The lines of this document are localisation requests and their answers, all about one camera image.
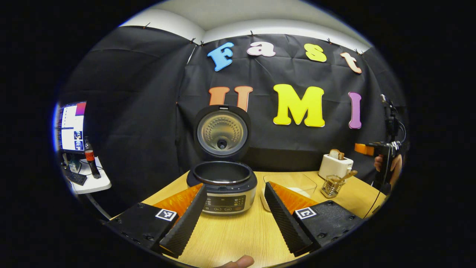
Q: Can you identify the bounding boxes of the black backdrop cloth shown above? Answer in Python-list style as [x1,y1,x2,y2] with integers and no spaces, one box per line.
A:
[59,25,408,216]

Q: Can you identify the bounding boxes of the wooden spoon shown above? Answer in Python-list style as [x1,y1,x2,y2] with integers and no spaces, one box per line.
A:
[333,170,358,185]

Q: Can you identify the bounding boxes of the dark bottle with red label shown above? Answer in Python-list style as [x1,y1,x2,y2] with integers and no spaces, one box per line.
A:
[84,136,101,179]

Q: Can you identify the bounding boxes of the white rice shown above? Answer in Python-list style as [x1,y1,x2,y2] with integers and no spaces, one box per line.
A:
[260,186,316,212]

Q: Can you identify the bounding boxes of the black keyboard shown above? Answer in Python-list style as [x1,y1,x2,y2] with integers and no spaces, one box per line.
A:
[62,166,88,186]

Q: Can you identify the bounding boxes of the white toaster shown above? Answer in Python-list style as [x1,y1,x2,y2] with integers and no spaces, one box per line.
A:
[319,154,354,180]

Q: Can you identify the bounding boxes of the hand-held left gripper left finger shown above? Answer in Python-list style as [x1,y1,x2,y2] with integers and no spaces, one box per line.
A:
[105,183,208,259]

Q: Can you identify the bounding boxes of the computer monitor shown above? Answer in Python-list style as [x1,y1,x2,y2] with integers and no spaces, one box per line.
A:
[55,101,87,154]

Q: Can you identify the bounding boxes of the metal wire chopstick holder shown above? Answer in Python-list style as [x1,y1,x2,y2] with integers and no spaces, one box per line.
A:
[321,175,345,198]

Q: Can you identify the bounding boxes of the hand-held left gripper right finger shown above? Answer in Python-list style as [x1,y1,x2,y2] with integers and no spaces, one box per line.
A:
[264,181,365,258]

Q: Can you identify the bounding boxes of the white side table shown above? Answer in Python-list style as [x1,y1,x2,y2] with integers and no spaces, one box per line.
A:
[61,156,112,220]

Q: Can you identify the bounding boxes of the grey black rice cooker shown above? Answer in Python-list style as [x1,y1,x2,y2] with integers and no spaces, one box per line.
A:
[186,105,258,216]

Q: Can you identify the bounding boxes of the clear plastic container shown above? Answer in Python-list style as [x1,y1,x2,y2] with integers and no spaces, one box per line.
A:
[259,172,318,213]

